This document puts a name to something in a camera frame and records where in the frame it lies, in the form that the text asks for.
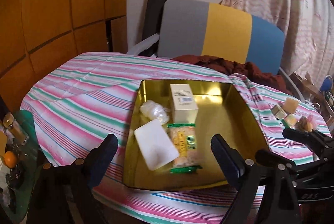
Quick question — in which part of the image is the small green white box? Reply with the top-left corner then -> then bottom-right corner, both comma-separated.
271,104 -> 288,120

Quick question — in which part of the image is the purple wrapped candy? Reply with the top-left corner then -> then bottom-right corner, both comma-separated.
307,114 -> 318,130

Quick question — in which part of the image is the blue cap object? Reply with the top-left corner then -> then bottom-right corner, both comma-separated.
320,75 -> 333,92

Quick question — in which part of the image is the gold metal tin box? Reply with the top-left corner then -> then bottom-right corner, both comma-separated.
123,79 -> 268,191

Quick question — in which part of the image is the green-ended snack packet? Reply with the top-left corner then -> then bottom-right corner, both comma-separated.
168,123 -> 202,174

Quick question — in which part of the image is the striped pink green tablecloth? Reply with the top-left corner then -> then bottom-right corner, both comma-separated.
20,51 -> 332,224

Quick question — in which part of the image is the white flat soap bar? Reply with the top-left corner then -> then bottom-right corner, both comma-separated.
134,119 -> 180,171

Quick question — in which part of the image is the green glass side table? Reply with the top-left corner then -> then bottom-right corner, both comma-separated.
1,110 -> 39,223

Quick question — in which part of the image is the cream cardboard perfume box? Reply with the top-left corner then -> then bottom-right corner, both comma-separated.
170,84 -> 198,124

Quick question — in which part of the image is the orange fruit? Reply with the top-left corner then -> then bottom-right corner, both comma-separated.
3,151 -> 18,169

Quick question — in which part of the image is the spice jar with gold lid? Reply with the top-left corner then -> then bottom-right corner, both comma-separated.
3,112 -> 29,146

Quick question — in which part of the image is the white plastic wrapped bundle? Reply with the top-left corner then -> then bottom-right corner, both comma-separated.
139,100 -> 170,125

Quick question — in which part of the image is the dark red cloth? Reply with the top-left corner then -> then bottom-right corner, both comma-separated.
172,55 -> 292,95

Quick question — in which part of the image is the grey yellow blue chair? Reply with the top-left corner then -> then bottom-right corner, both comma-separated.
127,0 -> 285,74

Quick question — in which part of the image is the patterned white curtain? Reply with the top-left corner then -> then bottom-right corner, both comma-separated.
221,0 -> 333,87

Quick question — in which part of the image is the black rolled mat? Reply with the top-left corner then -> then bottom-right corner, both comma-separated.
142,0 -> 167,40

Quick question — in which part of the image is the wooden wardrobe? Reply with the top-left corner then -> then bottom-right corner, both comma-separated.
1,0 -> 128,111

